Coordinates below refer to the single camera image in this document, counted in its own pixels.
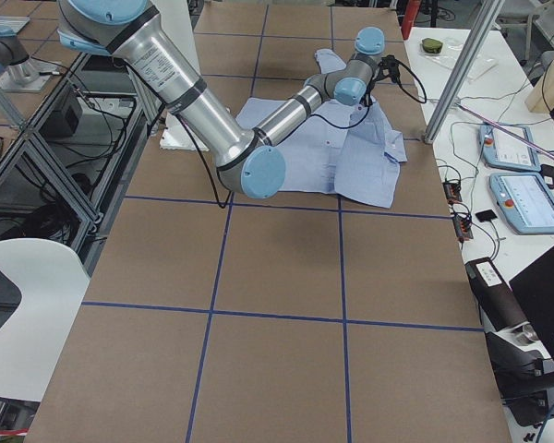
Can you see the white chair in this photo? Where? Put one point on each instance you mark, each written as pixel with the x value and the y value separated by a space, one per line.
pixel 52 282

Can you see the green cloth pouch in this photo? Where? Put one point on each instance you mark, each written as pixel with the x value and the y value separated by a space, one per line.
pixel 431 46

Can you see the upper blue teach pendant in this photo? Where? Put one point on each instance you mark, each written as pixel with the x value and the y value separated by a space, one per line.
pixel 502 151

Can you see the brown cylinder device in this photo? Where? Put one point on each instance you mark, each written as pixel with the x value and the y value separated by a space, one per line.
pixel 494 294

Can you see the blue teach pendant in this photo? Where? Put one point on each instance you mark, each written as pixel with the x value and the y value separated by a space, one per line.
pixel 525 201
pixel 502 151

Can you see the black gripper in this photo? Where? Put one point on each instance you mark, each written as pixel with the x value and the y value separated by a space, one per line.
pixel 364 100

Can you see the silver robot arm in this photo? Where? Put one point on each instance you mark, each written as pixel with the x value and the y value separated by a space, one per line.
pixel 12 52
pixel 102 27

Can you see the light blue striped dress shirt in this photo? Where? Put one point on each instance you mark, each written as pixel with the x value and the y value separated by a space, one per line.
pixel 331 137

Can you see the lower blue teach pendant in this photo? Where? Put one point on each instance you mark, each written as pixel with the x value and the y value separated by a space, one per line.
pixel 525 201

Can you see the aluminium frame post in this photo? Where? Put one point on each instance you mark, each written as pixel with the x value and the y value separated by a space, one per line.
pixel 476 37

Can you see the black monitor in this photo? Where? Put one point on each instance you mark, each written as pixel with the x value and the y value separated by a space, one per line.
pixel 533 289

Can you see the red cylinder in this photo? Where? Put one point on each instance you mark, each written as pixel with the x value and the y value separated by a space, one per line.
pixel 410 13

